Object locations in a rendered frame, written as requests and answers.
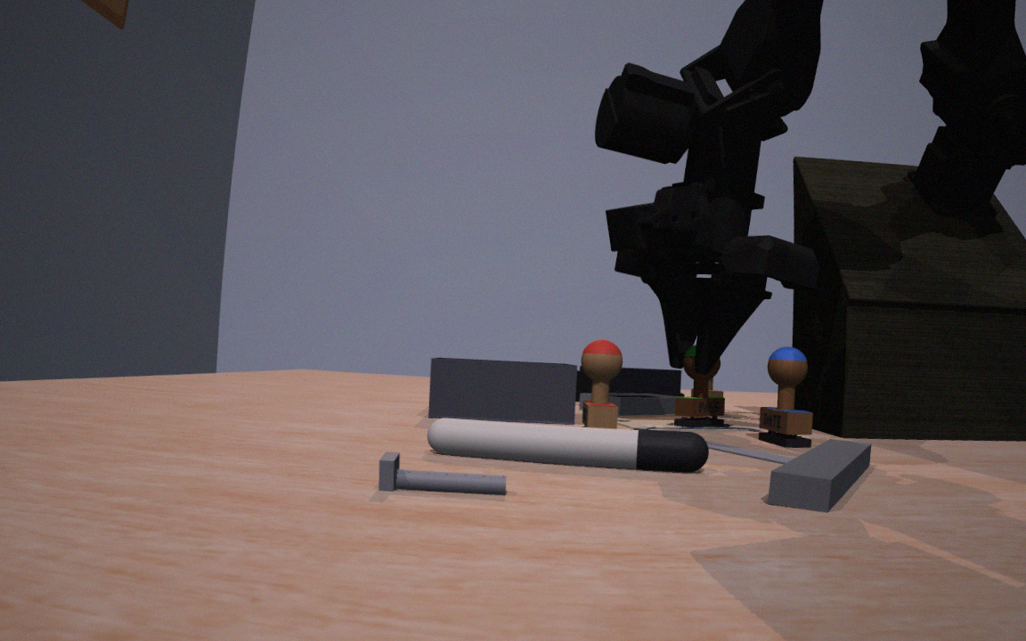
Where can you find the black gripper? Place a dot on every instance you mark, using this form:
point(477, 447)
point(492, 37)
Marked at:
point(714, 309)

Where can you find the brown hand stamp with red-topped knob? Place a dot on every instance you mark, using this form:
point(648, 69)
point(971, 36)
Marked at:
point(601, 361)

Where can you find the brown wooden hand stamp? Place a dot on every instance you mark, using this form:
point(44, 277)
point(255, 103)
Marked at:
point(711, 393)

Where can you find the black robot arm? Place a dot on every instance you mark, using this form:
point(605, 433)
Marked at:
point(975, 72)

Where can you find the brown wooden date stamp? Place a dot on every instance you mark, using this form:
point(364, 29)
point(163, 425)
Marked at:
point(787, 367)

